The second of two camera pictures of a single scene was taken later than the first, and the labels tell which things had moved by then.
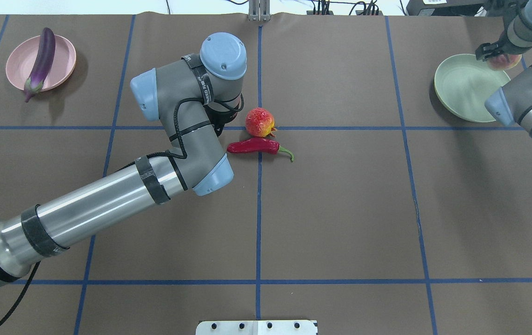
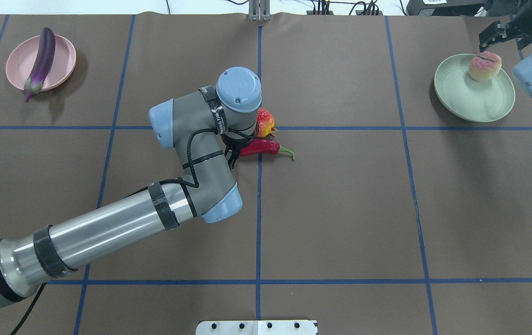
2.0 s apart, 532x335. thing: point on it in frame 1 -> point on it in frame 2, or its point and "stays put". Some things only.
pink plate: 21,60 stays put
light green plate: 464,84 stays put
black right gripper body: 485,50 -> 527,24
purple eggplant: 41,63 stays put
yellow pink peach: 502,62 -> 485,66
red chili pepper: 258,144 stays put
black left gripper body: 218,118 -> 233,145
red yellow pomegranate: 260,122 stays put
